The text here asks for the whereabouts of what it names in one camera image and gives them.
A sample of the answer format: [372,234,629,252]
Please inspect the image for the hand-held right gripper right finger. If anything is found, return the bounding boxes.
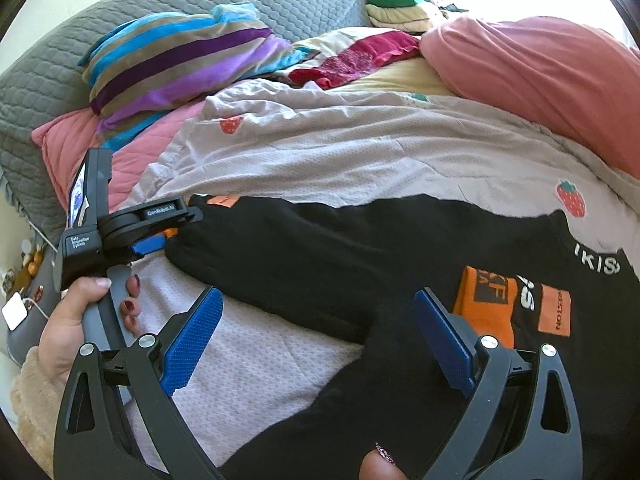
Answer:
[413,287,585,480]

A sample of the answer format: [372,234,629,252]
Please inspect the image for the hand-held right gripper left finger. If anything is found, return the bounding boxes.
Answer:
[54,287,224,480]

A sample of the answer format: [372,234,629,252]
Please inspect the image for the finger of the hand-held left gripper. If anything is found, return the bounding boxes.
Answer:
[100,194,204,251]
[131,232,167,260]

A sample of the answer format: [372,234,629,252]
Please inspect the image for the black sweatshirt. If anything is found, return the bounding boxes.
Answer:
[165,192,640,480]

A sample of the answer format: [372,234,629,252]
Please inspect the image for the person's left forearm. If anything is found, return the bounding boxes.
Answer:
[10,347,68,467]

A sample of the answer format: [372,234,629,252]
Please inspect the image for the stack of folded clothes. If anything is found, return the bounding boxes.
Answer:
[364,0,468,36]

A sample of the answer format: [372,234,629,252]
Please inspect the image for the person's left hand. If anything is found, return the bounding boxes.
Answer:
[39,272,144,377]

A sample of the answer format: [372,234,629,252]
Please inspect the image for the person's right hand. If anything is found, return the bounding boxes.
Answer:
[361,441,413,480]

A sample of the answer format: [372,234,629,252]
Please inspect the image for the white charger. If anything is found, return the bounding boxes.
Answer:
[1,294,31,332]

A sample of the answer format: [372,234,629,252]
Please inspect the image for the pink quilted pillow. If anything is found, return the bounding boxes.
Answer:
[31,105,206,212]

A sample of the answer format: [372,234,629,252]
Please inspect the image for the striped velvet cloth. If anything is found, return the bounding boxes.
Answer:
[80,2,313,153]

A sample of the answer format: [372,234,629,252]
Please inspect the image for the strawberry print blanket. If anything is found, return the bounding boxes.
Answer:
[107,82,640,468]

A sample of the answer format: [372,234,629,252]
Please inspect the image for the grey quilted pillow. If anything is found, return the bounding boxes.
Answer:
[0,0,372,233]

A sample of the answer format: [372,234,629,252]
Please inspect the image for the red patchwork cloth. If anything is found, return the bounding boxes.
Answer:
[287,27,423,90]

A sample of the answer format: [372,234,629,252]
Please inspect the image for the pale yellow sheet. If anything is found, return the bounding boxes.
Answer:
[330,55,461,98]

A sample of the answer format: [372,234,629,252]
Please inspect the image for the pink duvet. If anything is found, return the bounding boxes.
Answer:
[419,15,640,178]

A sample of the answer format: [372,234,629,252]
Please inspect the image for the white cable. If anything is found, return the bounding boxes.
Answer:
[22,219,62,311]

